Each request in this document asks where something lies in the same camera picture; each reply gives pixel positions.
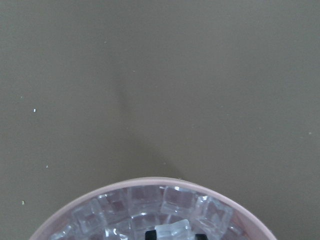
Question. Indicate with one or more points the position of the pink bowl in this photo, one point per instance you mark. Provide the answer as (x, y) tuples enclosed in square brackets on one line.
[(130, 210)]

